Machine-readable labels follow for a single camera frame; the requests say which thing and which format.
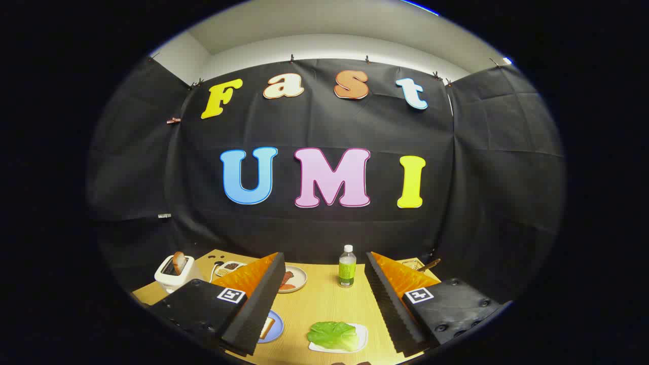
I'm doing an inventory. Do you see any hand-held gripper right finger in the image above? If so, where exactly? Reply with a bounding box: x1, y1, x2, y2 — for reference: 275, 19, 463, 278
364, 251, 514, 358

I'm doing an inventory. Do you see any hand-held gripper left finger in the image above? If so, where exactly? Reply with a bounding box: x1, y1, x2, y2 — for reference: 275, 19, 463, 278
149, 252, 286, 357

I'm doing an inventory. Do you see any green lettuce leaf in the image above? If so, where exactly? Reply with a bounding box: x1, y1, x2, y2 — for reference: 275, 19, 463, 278
307, 321, 358, 352

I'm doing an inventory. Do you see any blue round plate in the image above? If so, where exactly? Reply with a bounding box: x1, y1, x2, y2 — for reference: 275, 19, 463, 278
257, 310, 284, 344

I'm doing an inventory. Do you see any beige round plate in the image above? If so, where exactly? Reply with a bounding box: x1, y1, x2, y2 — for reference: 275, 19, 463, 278
278, 266, 308, 294

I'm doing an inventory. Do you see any white square plate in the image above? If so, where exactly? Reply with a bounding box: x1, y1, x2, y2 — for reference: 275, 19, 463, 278
308, 323, 369, 354

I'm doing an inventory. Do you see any white divided bean dish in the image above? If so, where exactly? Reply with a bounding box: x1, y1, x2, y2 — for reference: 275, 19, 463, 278
215, 261, 247, 278

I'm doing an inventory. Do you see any green label plastic bottle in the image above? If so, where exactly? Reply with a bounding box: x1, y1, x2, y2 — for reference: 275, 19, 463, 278
338, 245, 357, 288

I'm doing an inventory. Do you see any white toaster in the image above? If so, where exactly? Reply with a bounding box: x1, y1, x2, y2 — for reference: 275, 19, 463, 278
155, 252, 203, 294

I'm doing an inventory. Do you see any black backdrop cloth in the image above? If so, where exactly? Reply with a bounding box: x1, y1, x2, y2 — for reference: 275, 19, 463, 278
86, 56, 567, 305

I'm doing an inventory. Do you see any metal wire rack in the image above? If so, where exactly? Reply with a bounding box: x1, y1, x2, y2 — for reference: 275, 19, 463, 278
402, 258, 442, 274

